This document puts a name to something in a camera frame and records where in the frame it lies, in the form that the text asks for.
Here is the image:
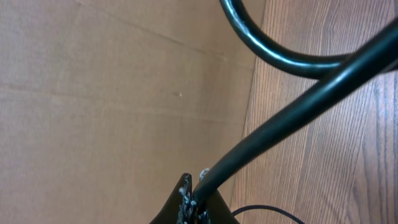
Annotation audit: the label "short black cable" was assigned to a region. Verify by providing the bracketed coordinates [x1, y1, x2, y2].
[191, 0, 398, 215]

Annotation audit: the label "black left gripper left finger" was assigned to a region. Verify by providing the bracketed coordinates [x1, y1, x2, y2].
[150, 173, 195, 224]

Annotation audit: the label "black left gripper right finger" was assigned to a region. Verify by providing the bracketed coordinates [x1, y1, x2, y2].
[197, 167, 240, 224]

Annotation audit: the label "cardboard wall panels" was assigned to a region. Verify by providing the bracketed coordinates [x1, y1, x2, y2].
[1, 1, 255, 223]

